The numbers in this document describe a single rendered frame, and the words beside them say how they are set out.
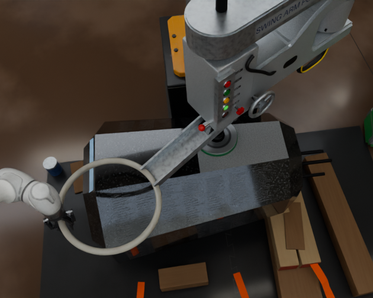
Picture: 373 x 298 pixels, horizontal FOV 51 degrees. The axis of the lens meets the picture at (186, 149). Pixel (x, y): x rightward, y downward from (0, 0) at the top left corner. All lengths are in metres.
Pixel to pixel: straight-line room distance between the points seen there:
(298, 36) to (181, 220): 1.07
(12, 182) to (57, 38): 2.43
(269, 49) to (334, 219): 1.42
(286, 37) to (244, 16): 0.40
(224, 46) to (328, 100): 2.10
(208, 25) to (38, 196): 0.90
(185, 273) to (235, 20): 1.66
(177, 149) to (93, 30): 2.20
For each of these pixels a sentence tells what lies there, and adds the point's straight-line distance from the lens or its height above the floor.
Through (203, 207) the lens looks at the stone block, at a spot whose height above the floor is 0.69.
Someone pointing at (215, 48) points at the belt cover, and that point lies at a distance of 1.35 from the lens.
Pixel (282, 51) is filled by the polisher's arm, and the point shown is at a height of 1.38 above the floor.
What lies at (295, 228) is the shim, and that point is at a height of 0.25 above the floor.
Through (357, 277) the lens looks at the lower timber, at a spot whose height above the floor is 0.12.
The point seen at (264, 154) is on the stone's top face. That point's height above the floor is 0.82.
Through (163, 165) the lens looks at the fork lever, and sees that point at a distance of 1.93.
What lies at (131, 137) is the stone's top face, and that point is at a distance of 2.13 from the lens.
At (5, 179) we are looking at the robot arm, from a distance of 1.71.
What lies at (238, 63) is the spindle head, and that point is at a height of 1.52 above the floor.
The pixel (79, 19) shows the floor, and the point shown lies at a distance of 4.06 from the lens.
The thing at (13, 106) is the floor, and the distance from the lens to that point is 3.59.
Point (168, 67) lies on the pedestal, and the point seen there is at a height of 0.74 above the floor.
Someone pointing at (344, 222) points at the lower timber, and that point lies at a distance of 2.78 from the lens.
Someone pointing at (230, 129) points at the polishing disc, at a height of 0.85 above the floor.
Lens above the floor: 2.63
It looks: 61 degrees down
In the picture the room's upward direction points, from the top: 6 degrees counter-clockwise
